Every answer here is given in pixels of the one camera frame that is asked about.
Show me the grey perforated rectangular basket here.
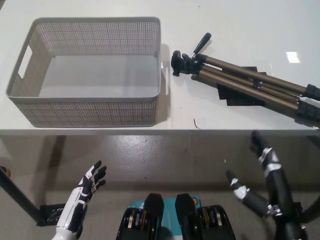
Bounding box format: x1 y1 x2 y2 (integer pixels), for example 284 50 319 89
5 16 162 129

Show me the black curved table leg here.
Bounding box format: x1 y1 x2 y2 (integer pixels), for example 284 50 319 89
299 197 320 224

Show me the black and teal robot body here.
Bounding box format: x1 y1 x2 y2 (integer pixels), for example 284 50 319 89
115 192 237 240

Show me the white and black left hand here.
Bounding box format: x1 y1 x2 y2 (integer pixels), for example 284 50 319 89
55 159 108 234

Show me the black slanted table leg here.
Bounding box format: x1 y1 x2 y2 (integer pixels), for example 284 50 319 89
0 166 42 219

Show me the black tape patch on table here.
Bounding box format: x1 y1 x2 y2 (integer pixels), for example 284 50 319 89
216 65 266 107

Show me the black floor tape patch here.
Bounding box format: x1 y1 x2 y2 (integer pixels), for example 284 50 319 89
37 203 67 225

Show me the black and white right hand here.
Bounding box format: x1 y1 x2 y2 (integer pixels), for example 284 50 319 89
225 130 301 222

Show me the bronze and black tripod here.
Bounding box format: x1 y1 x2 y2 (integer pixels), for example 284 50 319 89
170 32 320 123

